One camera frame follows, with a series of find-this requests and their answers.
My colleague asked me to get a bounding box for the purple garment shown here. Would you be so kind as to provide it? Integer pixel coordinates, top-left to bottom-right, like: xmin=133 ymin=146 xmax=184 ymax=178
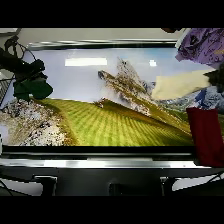
xmin=175 ymin=28 xmax=224 ymax=66

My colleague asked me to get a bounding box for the dark green garment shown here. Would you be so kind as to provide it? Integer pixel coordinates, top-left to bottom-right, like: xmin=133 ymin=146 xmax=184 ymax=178
xmin=12 ymin=76 xmax=54 ymax=102

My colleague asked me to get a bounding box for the black cable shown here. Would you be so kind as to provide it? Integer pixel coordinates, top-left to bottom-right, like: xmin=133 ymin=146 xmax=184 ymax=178
xmin=4 ymin=34 xmax=36 ymax=63

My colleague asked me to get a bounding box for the red garment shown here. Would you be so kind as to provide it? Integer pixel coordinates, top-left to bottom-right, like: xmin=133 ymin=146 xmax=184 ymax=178
xmin=185 ymin=106 xmax=224 ymax=168

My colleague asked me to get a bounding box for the cream garment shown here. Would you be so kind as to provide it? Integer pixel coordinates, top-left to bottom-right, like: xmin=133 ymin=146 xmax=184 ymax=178
xmin=151 ymin=69 xmax=217 ymax=101

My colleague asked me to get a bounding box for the silver frame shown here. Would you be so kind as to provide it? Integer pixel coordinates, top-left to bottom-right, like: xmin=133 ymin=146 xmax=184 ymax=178
xmin=0 ymin=152 xmax=224 ymax=197

